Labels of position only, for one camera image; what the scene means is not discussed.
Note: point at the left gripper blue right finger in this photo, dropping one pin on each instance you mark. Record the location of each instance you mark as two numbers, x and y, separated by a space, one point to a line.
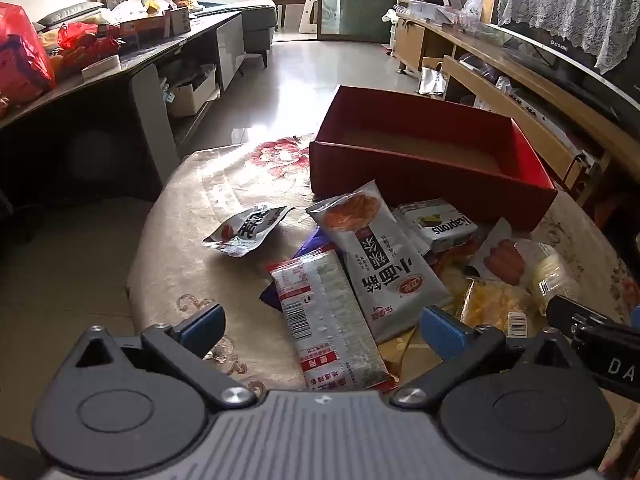
444 333

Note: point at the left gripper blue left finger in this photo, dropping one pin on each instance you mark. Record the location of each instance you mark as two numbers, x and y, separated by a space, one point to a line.
201 332

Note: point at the yellow waffle snack bag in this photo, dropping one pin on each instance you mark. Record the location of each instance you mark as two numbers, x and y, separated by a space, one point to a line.
498 304

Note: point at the grey spicy noodle snack bag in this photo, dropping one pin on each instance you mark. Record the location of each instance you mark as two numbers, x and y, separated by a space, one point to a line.
393 283

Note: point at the sausage snack packet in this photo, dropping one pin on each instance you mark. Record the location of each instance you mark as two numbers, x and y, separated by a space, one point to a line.
498 259

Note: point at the white bun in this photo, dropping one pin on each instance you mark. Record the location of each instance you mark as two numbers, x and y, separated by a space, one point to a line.
546 274

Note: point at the silver chicken gizzard snack bag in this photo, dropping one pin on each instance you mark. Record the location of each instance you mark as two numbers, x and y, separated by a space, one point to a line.
244 232

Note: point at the white Kaprons wafer pack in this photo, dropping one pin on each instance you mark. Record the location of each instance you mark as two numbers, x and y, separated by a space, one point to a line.
434 225

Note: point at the white red striped snack packet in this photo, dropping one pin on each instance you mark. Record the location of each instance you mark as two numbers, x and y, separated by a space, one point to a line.
334 346

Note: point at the purple snack bag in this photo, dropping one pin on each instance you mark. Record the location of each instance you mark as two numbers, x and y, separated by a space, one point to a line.
313 244

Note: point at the red Korean snack bag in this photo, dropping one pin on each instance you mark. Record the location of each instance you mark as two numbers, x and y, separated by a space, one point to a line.
454 261

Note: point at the red cardboard box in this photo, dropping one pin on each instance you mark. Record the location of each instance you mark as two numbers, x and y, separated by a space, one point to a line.
416 148

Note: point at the wooden TV console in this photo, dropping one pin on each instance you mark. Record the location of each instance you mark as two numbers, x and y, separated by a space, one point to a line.
421 43

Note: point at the cardboard box under table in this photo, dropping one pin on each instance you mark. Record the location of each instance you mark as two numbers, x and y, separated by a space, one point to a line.
190 98

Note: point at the white paper bag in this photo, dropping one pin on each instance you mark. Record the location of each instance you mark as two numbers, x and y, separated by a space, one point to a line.
432 81

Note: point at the black television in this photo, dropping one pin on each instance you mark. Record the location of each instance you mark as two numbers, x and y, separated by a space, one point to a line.
614 94

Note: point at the red plastic bag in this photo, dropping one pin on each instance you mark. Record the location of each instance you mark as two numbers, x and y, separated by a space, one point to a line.
26 71

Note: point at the grey sofa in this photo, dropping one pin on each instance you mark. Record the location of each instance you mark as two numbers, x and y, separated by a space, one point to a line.
259 19

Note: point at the white lace cover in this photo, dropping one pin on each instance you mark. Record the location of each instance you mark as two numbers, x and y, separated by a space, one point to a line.
605 29

